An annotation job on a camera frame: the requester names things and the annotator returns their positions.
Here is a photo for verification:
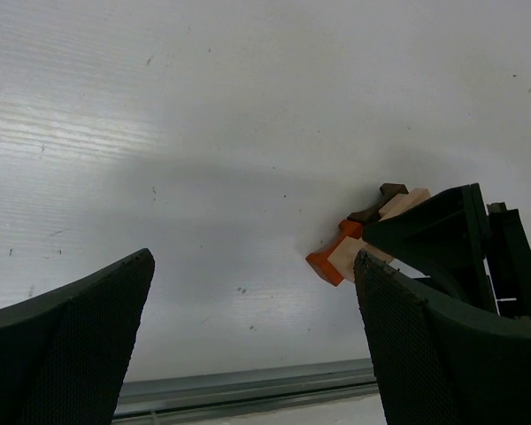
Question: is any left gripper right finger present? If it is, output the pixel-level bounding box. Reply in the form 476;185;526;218
354;251;531;424

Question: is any orange arch block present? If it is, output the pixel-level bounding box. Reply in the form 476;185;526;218
305;220;364;287

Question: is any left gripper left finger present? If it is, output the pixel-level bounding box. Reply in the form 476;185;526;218
0;249;155;424

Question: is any long light wood block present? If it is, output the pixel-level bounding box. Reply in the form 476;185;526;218
346;188;430;282

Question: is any aluminium front rail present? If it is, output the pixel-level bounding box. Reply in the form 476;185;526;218
113;359;378;423

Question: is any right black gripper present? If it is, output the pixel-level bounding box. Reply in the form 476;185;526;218
364;183;531;322

